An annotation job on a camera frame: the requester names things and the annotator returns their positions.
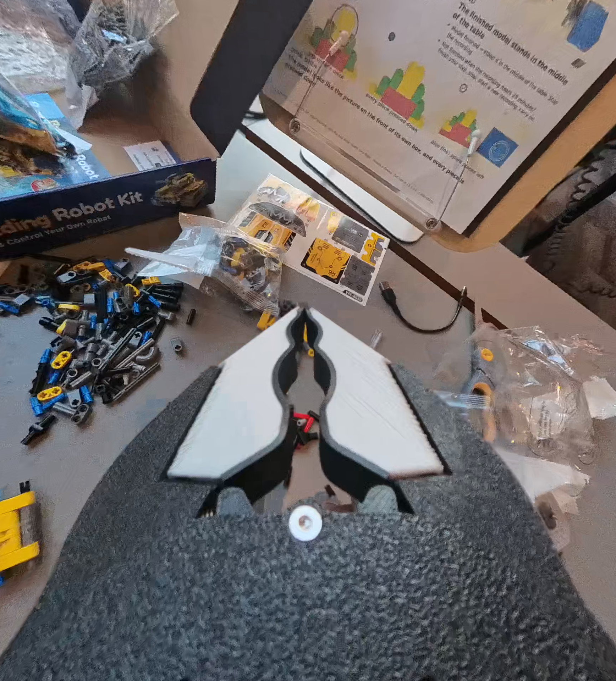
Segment grey desk with wooden edge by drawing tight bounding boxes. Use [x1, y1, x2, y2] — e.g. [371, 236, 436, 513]
[0, 128, 616, 681]

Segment printed picture card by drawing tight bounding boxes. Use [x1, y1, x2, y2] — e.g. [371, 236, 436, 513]
[260, 0, 616, 237]

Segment blue cardboard kit box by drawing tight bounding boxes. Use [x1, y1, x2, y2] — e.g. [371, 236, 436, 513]
[0, 91, 218, 267]

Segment clear plastic bag of parts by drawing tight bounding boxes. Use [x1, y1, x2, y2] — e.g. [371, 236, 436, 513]
[127, 213, 287, 315]

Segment pile of black red pins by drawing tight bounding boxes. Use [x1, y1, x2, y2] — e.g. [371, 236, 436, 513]
[290, 410, 321, 448]

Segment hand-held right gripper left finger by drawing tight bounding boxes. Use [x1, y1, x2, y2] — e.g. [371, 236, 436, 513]
[168, 309, 307, 487]

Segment printed parts sheet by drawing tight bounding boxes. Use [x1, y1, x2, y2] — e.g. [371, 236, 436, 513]
[229, 176, 391, 307]

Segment pile of blue grey connectors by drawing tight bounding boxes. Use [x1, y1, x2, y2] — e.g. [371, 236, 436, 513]
[0, 256, 197, 445]

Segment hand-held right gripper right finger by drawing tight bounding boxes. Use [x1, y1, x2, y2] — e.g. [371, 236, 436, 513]
[306, 309, 446, 482]

